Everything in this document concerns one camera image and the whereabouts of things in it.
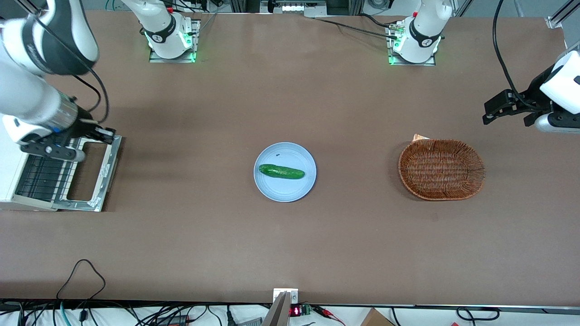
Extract aluminium profile bar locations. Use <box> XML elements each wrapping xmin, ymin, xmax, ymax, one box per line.
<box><xmin>546</xmin><ymin>0</ymin><xmax>580</xmax><ymax>30</ymax></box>

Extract metal wire oven rack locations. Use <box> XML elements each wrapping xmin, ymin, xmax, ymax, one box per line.
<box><xmin>15</xmin><ymin>151</ymin><xmax>76</xmax><ymax>202</ymax></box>

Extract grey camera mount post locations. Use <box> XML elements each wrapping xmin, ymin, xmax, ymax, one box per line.
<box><xmin>261</xmin><ymin>292</ymin><xmax>291</xmax><ymax>326</ymax></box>

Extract black cable to arm base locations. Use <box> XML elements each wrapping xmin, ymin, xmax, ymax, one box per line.
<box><xmin>314</xmin><ymin>17</ymin><xmax>400</xmax><ymax>40</ymax></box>

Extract brown oval wicker basket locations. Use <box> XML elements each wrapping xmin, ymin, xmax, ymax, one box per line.
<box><xmin>398</xmin><ymin>139</ymin><xmax>486</xmax><ymax>201</ymax></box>

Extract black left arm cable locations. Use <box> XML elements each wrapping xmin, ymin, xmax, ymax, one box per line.
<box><xmin>492</xmin><ymin>0</ymin><xmax>533</xmax><ymax>110</ymax></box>

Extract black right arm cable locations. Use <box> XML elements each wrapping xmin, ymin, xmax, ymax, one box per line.
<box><xmin>27</xmin><ymin>13</ymin><xmax>111</xmax><ymax>124</ymax></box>

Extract cream oven door with handle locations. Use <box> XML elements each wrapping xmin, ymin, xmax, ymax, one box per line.
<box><xmin>51</xmin><ymin>134</ymin><xmax>123</xmax><ymax>213</ymax></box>

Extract black power adapter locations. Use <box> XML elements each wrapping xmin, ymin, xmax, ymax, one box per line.
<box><xmin>156</xmin><ymin>315</ymin><xmax>191</xmax><ymax>326</ymax></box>

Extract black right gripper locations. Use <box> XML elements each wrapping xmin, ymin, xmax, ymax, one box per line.
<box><xmin>68</xmin><ymin>116</ymin><xmax>117</xmax><ymax>145</ymax></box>

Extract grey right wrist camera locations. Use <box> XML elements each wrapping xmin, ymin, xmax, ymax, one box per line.
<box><xmin>19</xmin><ymin>138</ymin><xmax>86</xmax><ymax>163</ymax></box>

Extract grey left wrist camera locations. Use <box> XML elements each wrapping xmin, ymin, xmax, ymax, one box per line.
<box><xmin>535</xmin><ymin>112</ymin><xmax>580</xmax><ymax>134</ymax></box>

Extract brown cardboard box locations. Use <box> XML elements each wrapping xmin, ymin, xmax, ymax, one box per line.
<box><xmin>360</xmin><ymin>308</ymin><xmax>396</xmax><ymax>326</ymax></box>

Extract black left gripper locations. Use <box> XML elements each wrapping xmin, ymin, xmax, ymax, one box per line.
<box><xmin>482</xmin><ymin>65</ymin><xmax>562</xmax><ymax>127</ymax></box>

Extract light blue round plate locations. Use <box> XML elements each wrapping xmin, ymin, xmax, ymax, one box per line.
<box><xmin>253</xmin><ymin>142</ymin><xmax>317</xmax><ymax>203</ymax></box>

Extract small metal bracket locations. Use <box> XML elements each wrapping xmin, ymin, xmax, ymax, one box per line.
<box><xmin>273</xmin><ymin>288</ymin><xmax>300</xmax><ymax>304</ymax></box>

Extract thin black looped cable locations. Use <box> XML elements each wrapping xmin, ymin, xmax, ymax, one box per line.
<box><xmin>56</xmin><ymin>259</ymin><xmax>106</xmax><ymax>302</ymax></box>

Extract green cucumber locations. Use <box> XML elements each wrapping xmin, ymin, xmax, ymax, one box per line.
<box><xmin>258</xmin><ymin>164</ymin><xmax>306</xmax><ymax>180</ymax></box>

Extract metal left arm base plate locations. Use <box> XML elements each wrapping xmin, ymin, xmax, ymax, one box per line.
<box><xmin>386</xmin><ymin>23</ymin><xmax>437</xmax><ymax>67</ymax></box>

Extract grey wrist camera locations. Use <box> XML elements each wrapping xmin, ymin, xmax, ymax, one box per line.
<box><xmin>535</xmin><ymin>112</ymin><xmax>580</xmax><ymax>134</ymax></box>
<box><xmin>19</xmin><ymin>138</ymin><xmax>86</xmax><ymax>163</ymax></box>

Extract red clip lead wires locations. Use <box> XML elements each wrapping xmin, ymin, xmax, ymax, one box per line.
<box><xmin>312</xmin><ymin>306</ymin><xmax>346</xmax><ymax>326</ymax></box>

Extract black coiled cable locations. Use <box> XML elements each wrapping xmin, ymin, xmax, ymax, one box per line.
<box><xmin>455</xmin><ymin>307</ymin><xmax>501</xmax><ymax>321</ymax></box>

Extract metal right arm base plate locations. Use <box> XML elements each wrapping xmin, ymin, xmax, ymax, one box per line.
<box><xmin>149</xmin><ymin>19</ymin><xmax>202</xmax><ymax>63</ymax></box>

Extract aluminium frame rig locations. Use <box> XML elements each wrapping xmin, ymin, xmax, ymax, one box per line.
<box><xmin>229</xmin><ymin>0</ymin><xmax>366</xmax><ymax>18</ymax></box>

